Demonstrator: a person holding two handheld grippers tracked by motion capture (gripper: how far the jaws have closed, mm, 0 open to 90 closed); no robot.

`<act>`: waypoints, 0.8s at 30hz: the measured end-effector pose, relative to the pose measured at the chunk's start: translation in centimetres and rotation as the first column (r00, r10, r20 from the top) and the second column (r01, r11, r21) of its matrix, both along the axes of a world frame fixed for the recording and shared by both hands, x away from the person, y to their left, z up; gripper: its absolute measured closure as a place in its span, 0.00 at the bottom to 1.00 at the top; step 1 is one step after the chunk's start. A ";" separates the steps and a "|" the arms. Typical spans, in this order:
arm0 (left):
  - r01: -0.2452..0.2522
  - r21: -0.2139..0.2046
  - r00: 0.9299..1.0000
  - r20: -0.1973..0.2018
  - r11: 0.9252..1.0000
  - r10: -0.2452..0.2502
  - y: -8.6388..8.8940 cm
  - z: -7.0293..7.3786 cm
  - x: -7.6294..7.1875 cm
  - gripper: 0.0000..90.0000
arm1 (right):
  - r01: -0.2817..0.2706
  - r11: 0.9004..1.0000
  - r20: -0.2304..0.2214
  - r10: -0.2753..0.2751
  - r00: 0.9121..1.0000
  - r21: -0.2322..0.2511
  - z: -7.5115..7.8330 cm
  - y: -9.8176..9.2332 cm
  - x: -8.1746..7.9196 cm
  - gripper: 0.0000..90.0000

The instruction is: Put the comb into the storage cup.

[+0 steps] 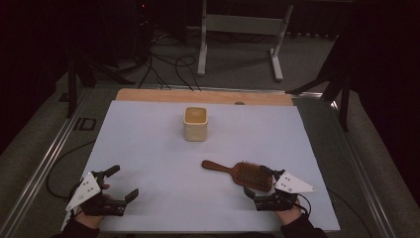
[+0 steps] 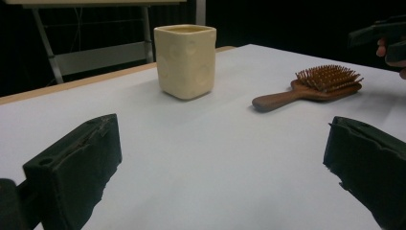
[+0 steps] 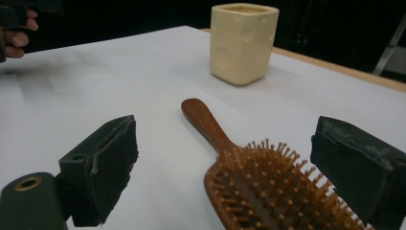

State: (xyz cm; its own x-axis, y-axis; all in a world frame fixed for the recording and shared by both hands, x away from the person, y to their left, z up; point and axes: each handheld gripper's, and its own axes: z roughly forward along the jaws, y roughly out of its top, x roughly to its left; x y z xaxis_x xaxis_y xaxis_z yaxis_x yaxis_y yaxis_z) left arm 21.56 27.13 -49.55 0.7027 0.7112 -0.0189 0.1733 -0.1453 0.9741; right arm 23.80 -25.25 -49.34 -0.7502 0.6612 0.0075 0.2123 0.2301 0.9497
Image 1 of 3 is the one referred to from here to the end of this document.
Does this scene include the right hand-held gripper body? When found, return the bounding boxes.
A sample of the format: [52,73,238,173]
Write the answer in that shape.
[254,171,317,212]

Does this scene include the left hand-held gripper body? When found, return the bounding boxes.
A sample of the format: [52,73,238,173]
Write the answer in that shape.
[64,170,128,217]

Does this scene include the person's right hand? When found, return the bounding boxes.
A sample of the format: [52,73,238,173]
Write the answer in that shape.
[275,200,303,226]

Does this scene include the black cable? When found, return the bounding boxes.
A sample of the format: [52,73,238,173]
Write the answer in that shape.
[326,187,374,238]
[45,140,97,200]

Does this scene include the person's left hand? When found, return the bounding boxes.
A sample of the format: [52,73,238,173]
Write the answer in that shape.
[74,182,115,230]

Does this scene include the aluminium rail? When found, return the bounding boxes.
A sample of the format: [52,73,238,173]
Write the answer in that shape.
[330,98,398,238]
[0,87,94,238]

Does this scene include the white paper sheet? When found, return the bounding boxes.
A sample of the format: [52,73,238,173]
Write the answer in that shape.
[60,99,341,233]

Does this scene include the brown wooden hairbrush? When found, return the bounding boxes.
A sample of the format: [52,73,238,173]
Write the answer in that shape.
[201,160,274,193]

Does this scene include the black tripod stand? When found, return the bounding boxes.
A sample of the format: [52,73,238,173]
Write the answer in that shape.
[64,54,137,119]
[285,33,354,132]

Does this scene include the grey metal stand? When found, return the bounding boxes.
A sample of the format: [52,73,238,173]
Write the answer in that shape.
[196,0,294,82]

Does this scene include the cream square ceramic cup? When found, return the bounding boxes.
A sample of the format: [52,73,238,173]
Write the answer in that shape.
[182,106,209,143]

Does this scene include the black floor cables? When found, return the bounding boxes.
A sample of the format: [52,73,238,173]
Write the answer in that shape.
[137,31,203,92]

